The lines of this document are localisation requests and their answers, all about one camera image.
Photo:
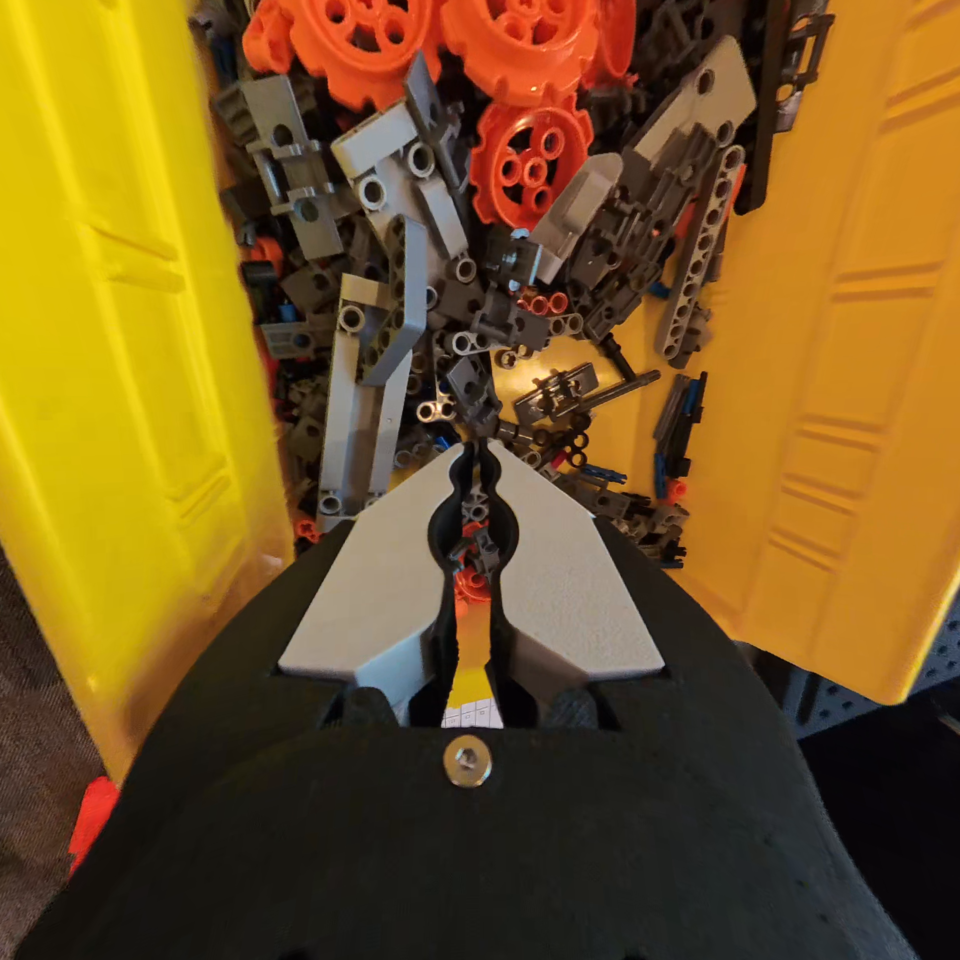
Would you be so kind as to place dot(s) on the light grey long panel piece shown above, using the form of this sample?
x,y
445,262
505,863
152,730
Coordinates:
x,y
360,420

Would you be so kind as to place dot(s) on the yellow plastic bin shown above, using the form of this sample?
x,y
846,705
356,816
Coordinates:
x,y
112,300

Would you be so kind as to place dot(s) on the printed paper sheet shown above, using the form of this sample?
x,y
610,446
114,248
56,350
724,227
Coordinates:
x,y
472,716

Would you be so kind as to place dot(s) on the pile of building brick pieces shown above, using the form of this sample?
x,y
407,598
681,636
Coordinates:
x,y
487,300

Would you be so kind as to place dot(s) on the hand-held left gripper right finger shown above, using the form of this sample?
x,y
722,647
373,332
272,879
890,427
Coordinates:
x,y
577,600

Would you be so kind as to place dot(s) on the small orange gear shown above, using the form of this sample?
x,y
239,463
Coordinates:
x,y
471,586

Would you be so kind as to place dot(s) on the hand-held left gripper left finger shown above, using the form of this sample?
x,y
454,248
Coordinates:
x,y
360,600

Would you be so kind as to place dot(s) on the orange toothed wheel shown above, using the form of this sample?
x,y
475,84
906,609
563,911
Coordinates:
x,y
615,45
487,180
480,60
262,37
315,45

